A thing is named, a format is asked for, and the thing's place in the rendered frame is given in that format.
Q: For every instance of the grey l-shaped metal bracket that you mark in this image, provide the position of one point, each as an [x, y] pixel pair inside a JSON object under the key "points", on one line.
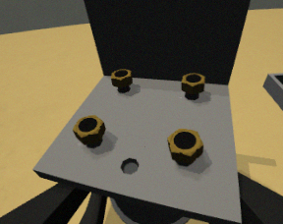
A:
{"points": [[160, 41]]}

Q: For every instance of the grey shallow tray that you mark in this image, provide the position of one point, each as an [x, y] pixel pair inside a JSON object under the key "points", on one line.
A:
{"points": [[274, 86]]}

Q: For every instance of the brass hex nut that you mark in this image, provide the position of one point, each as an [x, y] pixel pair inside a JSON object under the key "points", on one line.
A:
{"points": [[193, 83], [89, 129], [122, 78], [185, 146]]}

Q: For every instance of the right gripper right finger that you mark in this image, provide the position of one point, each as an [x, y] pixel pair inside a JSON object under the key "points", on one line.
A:
{"points": [[259, 204]]}

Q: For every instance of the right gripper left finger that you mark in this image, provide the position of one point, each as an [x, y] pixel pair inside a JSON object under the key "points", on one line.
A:
{"points": [[57, 205]]}

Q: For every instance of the black cylinder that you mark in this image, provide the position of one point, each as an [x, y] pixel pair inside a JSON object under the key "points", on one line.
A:
{"points": [[135, 214]]}

